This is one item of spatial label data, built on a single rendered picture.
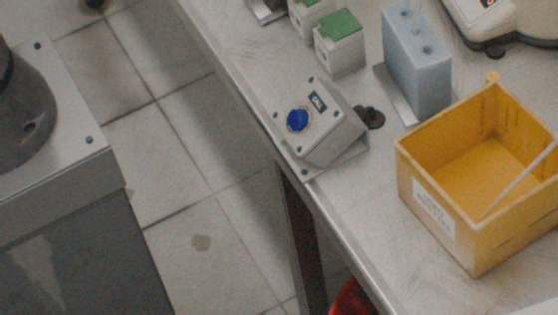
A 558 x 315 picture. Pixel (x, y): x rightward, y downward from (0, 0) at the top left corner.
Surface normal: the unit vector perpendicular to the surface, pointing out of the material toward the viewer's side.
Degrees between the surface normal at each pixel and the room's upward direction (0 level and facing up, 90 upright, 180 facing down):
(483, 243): 90
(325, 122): 30
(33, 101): 71
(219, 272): 0
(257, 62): 0
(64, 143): 3
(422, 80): 90
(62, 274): 90
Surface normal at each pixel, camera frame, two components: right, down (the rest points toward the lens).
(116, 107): -0.12, -0.59
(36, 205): 0.47, 0.68
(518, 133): -0.84, 0.49
